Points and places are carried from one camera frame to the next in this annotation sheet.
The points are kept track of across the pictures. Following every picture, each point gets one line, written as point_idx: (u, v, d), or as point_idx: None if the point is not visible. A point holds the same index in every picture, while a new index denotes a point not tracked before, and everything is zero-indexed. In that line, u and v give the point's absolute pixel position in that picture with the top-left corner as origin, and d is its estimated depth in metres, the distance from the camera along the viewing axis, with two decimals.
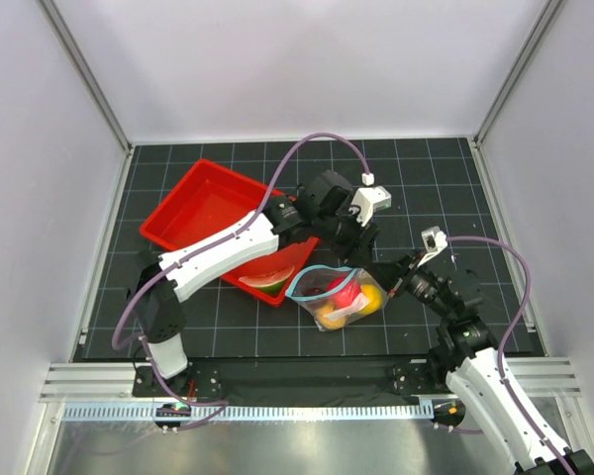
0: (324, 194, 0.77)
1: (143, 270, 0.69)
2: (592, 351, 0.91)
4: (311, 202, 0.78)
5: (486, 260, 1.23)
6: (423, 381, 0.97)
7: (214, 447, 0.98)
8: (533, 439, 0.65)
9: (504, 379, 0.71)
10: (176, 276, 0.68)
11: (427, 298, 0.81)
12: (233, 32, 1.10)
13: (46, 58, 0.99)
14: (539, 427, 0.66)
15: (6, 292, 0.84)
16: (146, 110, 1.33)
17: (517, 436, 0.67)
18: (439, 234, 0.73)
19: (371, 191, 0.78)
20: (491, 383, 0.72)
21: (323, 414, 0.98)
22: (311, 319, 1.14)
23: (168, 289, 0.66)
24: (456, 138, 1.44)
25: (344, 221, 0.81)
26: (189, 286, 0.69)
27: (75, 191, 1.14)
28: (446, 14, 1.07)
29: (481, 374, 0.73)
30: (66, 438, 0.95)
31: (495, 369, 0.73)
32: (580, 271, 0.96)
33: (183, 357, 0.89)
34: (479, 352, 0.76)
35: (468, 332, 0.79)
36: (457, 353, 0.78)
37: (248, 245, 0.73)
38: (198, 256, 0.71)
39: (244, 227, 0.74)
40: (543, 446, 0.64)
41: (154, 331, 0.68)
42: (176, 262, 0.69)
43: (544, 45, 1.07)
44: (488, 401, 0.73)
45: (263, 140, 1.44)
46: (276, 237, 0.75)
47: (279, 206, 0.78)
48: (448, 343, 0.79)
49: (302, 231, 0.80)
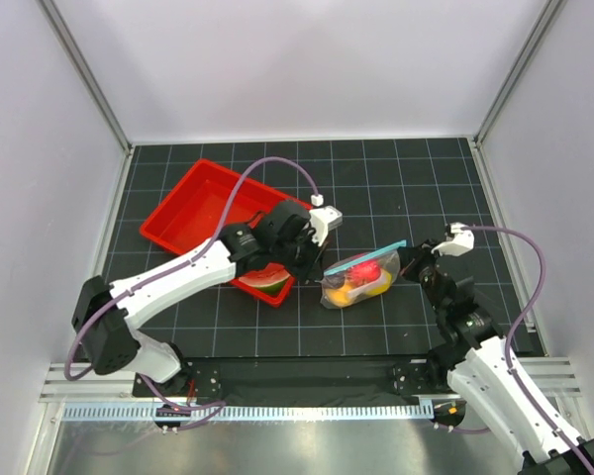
0: (282, 221, 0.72)
1: (90, 299, 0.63)
2: (592, 351, 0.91)
4: (269, 230, 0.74)
5: (486, 260, 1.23)
6: (423, 381, 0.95)
7: (215, 447, 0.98)
8: (544, 431, 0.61)
9: (512, 370, 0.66)
10: (127, 305, 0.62)
11: (428, 283, 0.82)
12: (234, 32, 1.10)
13: (46, 56, 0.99)
14: (549, 417, 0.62)
15: (6, 291, 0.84)
16: (146, 109, 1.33)
17: (526, 427, 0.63)
18: (461, 232, 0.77)
19: (325, 212, 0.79)
20: (498, 374, 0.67)
21: (323, 414, 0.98)
22: (311, 319, 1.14)
23: (119, 318, 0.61)
24: (456, 138, 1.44)
25: (302, 244, 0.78)
26: (142, 315, 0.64)
27: (75, 190, 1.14)
28: (447, 13, 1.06)
29: (487, 364, 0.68)
30: (66, 438, 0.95)
31: (502, 358, 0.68)
32: (580, 272, 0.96)
33: (174, 361, 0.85)
34: (485, 341, 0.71)
35: (471, 321, 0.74)
36: (461, 343, 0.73)
37: (205, 273, 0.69)
38: (151, 283, 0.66)
39: (200, 253, 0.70)
40: (555, 438, 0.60)
41: (102, 363, 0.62)
42: (127, 290, 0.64)
43: (545, 44, 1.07)
44: (494, 389, 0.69)
45: (263, 140, 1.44)
46: (234, 264, 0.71)
47: (237, 233, 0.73)
48: (451, 334, 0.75)
49: (260, 258, 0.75)
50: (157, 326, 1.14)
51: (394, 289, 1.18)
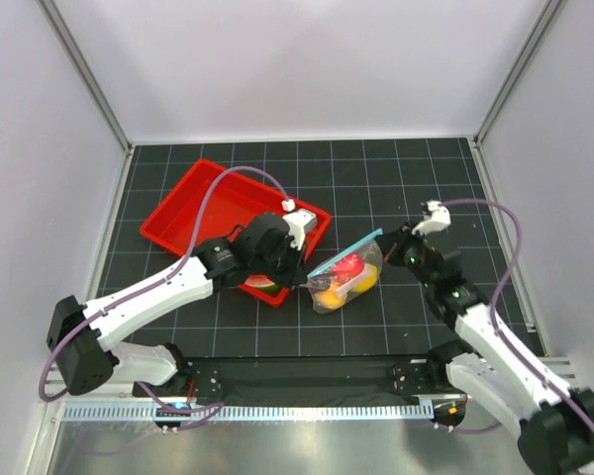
0: (259, 236, 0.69)
1: (63, 320, 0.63)
2: (593, 351, 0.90)
4: (247, 243, 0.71)
5: (486, 260, 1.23)
6: (423, 381, 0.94)
7: (214, 447, 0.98)
8: (535, 384, 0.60)
9: (498, 331, 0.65)
10: (100, 326, 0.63)
11: (412, 264, 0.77)
12: (234, 32, 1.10)
13: (46, 55, 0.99)
14: (539, 370, 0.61)
15: (6, 291, 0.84)
16: (146, 109, 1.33)
17: (518, 385, 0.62)
18: (440, 211, 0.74)
19: (298, 216, 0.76)
20: (485, 336, 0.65)
21: (323, 414, 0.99)
22: (311, 319, 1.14)
23: (91, 339, 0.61)
24: (456, 138, 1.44)
25: (283, 253, 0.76)
26: (116, 335, 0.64)
27: (75, 190, 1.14)
28: (447, 13, 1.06)
29: (473, 330, 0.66)
30: (66, 438, 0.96)
31: (488, 323, 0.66)
32: (580, 272, 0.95)
33: (170, 364, 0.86)
34: (470, 308, 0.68)
35: (457, 291, 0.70)
36: (449, 315, 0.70)
37: (180, 291, 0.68)
38: (126, 302, 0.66)
39: (175, 270, 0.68)
40: (544, 390, 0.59)
41: (75, 384, 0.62)
42: (101, 310, 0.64)
43: (545, 44, 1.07)
44: (483, 354, 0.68)
45: (263, 140, 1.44)
46: (210, 281, 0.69)
47: (213, 249, 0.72)
48: (441, 308, 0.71)
49: (240, 273, 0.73)
50: (157, 326, 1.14)
51: (393, 289, 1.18)
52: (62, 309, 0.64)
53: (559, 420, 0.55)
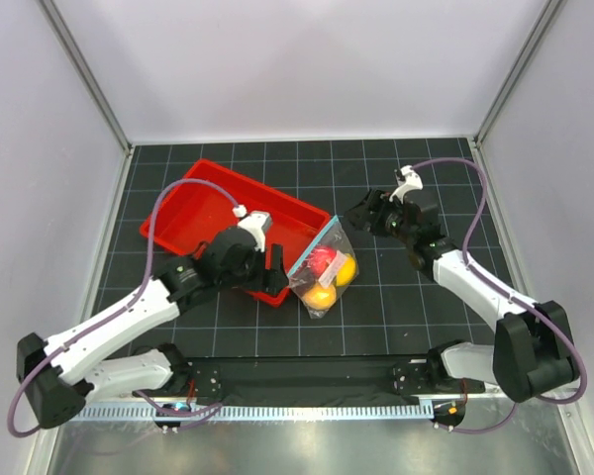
0: (224, 252, 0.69)
1: (26, 358, 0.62)
2: (593, 350, 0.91)
4: (212, 260, 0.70)
5: (486, 260, 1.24)
6: (423, 380, 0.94)
7: (215, 447, 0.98)
8: (501, 302, 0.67)
9: (469, 265, 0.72)
10: (61, 362, 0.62)
11: (394, 227, 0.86)
12: (234, 32, 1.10)
13: (45, 54, 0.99)
14: (503, 289, 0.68)
15: (7, 290, 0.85)
16: (146, 109, 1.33)
17: (489, 307, 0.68)
18: (412, 176, 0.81)
19: (252, 219, 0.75)
20: (458, 272, 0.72)
21: (323, 414, 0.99)
22: (311, 319, 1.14)
23: (53, 376, 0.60)
24: (456, 138, 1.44)
25: (251, 261, 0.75)
26: (80, 368, 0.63)
27: (76, 190, 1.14)
28: (447, 14, 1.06)
29: (447, 267, 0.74)
30: (66, 438, 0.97)
31: (459, 260, 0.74)
32: (580, 271, 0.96)
33: (165, 365, 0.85)
34: (445, 253, 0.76)
35: (434, 241, 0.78)
36: (427, 263, 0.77)
37: (144, 317, 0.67)
38: (88, 334, 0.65)
39: (136, 297, 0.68)
40: (510, 305, 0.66)
41: (44, 422, 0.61)
42: (61, 346, 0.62)
43: (545, 44, 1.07)
44: (459, 292, 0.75)
45: (263, 140, 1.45)
46: (173, 303, 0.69)
47: (177, 269, 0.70)
48: (419, 259, 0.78)
49: (204, 291, 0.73)
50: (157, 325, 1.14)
51: (394, 289, 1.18)
52: (25, 348, 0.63)
53: (524, 329, 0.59)
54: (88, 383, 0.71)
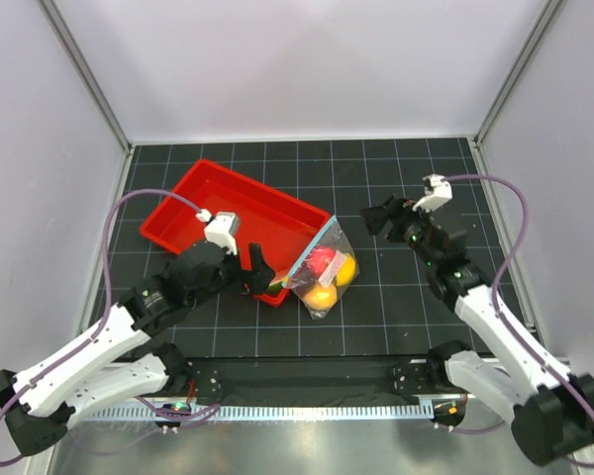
0: (187, 275, 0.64)
1: None
2: (593, 350, 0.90)
4: (177, 281, 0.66)
5: (486, 260, 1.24)
6: (423, 381, 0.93)
7: (215, 447, 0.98)
8: (534, 368, 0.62)
9: (500, 313, 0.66)
10: (29, 400, 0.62)
11: (415, 242, 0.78)
12: (234, 31, 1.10)
13: (45, 54, 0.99)
14: (538, 354, 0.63)
15: (7, 291, 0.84)
16: (146, 109, 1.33)
17: (518, 370, 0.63)
18: (441, 187, 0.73)
19: (216, 223, 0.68)
20: (486, 319, 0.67)
21: (323, 414, 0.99)
22: (311, 319, 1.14)
23: (21, 415, 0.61)
24: (456, 138, 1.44)
25: (225, 265, 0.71)
26: (49, 403, 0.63)
27: (76, 190, 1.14)
28: (447, 14, 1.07)
29: (474, 311, 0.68)
30: (66, 437, 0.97)
31: (489, 304, 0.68)
32: (580, 272, 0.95)
33: (160, 372, 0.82)
34: (472, 289, 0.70)
35: (459, 271, 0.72)
36: (449, 294, 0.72)
37: (109, 348, 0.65)
38: (54, 369, 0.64)
39: (100, 328, 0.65)
40: (544, 374, 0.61)
41: (27, 449, 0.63)
42: (28, 384, 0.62)
43: (545, 44, 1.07)
44: (483, 335, 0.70)
45: (263, 140, 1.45)
46: (138, 332, 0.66)
47: (143, 294, 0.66)
48: (441, 287, 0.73)
49: (173, 315, 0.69)
50: None
51: (394, 289, 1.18)
52: None
53: (557, 405, 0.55)
54: (69, 406, 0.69)
